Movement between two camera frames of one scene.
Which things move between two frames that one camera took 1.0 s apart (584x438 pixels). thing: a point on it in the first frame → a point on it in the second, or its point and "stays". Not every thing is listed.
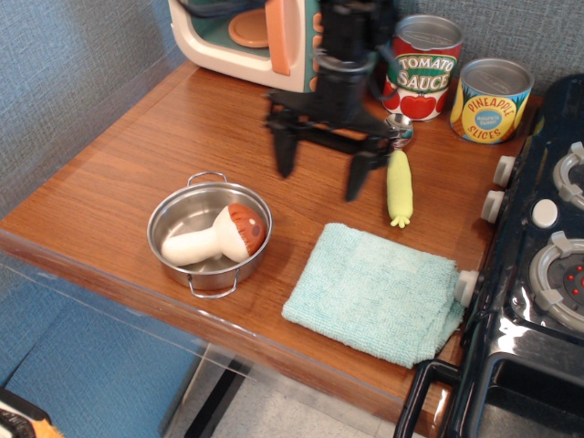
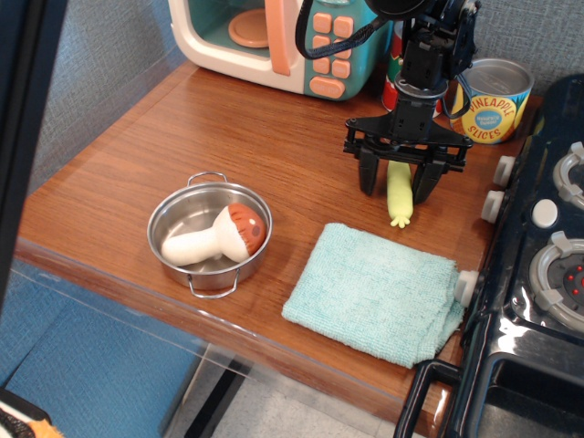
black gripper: x=333 y=115 → x=409 y=133
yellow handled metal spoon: x=400 y=186 stays
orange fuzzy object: x=43 y=429 stays
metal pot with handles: x=210 y=230 stays
